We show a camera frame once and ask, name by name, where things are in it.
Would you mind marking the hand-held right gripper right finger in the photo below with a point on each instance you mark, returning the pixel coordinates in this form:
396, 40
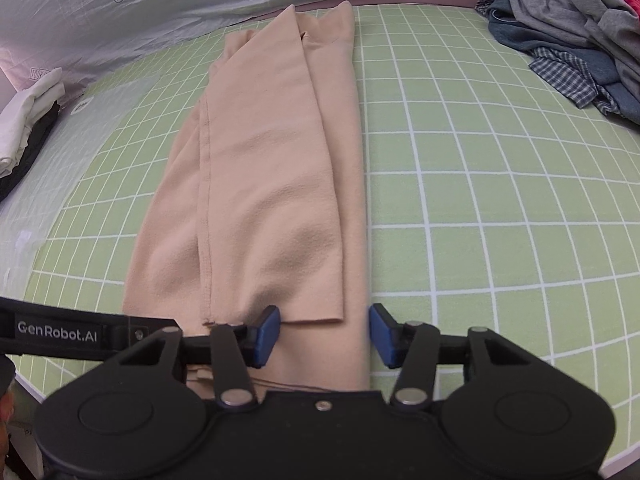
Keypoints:
384, 335

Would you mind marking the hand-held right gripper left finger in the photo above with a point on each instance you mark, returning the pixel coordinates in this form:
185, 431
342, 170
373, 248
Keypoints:
265, 335

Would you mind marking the beige pants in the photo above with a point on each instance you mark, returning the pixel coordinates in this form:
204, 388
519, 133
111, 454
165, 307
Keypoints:
260, 185

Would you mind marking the white folded clothes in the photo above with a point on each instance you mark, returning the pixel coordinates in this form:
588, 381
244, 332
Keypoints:
25, 115

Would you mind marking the green grid mat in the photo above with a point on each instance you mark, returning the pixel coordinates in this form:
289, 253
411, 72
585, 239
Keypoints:
475, 185

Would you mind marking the black folded garment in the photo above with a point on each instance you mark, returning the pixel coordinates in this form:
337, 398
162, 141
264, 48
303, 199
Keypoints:
30, 157

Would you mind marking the blue plaid shirt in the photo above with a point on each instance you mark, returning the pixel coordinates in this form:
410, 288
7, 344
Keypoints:
560, 72

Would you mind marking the blue denim jeans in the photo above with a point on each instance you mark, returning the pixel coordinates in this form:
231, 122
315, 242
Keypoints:
600, 65

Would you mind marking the grey knit garment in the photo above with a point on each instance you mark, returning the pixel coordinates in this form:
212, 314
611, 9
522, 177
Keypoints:
575, 0

